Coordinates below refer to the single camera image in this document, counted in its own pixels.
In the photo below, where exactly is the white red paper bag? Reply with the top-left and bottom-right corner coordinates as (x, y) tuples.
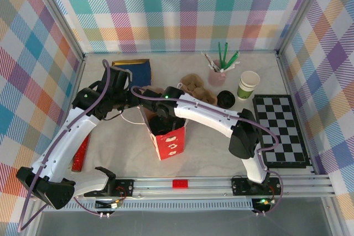
(121, 82), (189, 162)

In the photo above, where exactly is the dark blue napkin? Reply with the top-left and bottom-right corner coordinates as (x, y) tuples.
(127, 61), (153, 87)

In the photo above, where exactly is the stack of pulp cup carriers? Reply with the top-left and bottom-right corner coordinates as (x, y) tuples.
(179, 72), (218, 107)

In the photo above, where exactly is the shallow cardboard tray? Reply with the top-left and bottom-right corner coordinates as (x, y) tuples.
(111, 58), (153, 87)

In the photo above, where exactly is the red block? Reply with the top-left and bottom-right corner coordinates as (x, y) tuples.
(171, 179), (189, 190)

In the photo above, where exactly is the stack of black cup lids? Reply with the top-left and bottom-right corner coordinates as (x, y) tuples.
(216, 89), (237, 109)

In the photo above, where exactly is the pink straw holder cup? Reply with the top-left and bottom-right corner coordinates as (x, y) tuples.
(207, 66), (227, 87)

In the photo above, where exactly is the wooden stirrer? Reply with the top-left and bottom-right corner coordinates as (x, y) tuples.
(204, 52), (219, 71)

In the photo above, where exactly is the red glitter tube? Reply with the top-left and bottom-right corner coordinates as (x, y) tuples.
(71, 134), (91, 173)

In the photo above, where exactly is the green plastic straw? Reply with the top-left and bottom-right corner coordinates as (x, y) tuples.
(222, 41), (229, 67)
(223, 50), (241, 71)
(217, 41), (223, 69)

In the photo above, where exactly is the stack of green paper cups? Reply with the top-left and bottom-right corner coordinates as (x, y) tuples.
(236, 70), (261, 101)

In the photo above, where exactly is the small controller board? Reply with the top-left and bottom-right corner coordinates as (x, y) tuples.
(252, 197), (275, 209)
(95, 198), (123, 209)

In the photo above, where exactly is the black white chessboard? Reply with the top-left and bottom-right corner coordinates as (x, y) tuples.
(251, 93), (310, 170)

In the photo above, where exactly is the thin black gripper wire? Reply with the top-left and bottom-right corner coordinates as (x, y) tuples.
(104, 108), (124, 121)

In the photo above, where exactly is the thin aluminium wall rail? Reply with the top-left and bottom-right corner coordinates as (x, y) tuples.
(82, 50), (279, 56)

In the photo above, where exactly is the long aluminium base rail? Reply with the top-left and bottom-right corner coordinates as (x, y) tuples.
(29, 176), (337, 201)

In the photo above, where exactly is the slotted grey cable duct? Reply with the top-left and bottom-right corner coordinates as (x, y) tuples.
(43, 201), (257, 212)

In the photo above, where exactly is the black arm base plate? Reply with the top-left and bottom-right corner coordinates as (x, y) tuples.
(231, 175), (283, 197)
(84, 179), (136, 198)

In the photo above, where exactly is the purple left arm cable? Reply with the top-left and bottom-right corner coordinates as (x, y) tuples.
(17, 59), (125, 233)

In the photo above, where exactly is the aluminium frame post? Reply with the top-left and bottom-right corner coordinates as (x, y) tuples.
(26, 0), (87, 62)
(276, 0), (332, 59)

